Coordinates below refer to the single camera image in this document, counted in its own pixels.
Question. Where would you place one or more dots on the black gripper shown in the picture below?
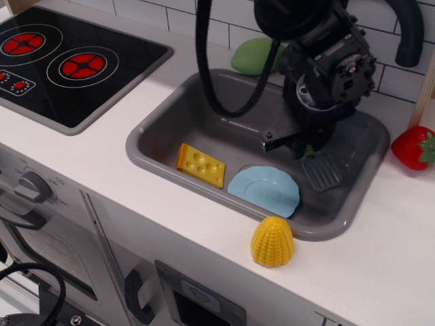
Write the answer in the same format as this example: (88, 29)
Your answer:
(316, 121)

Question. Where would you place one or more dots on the green handled grey spatula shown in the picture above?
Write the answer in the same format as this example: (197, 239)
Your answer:
(321, 171)

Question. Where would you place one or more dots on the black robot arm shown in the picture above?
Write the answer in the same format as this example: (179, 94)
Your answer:
(327, 67)

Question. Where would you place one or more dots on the light blue plate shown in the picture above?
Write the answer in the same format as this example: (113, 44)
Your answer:
(267, 187)

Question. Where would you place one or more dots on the grey sink basin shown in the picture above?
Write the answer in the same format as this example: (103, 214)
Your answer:
(357, 147)

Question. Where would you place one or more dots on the green lime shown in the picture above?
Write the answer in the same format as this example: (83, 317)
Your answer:
(250, 57)

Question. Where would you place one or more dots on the red strawberry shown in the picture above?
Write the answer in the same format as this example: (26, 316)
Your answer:
(415, 148)

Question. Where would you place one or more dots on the black faucet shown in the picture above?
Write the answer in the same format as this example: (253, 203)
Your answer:
(412, 29)

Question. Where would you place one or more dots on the yellow cheese wedge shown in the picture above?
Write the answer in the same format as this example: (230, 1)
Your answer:
(199, 165)

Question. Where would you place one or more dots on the yellow corn cob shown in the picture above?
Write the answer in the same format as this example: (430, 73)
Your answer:
(272, 244)

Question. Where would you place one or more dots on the grey dishwasher control panel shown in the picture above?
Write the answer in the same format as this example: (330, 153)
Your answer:
(191, 303)

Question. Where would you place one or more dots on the black toy stove top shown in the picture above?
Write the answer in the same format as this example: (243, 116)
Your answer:
(65, 73)

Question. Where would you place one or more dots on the grey oven knob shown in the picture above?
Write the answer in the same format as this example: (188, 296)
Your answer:
(33, 188)

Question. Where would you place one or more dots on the wooden shelf post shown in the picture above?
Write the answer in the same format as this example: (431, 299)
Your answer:
(423, 113)

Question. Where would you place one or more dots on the dark grey dishwasher handle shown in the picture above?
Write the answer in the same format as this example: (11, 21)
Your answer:
(132, 284)

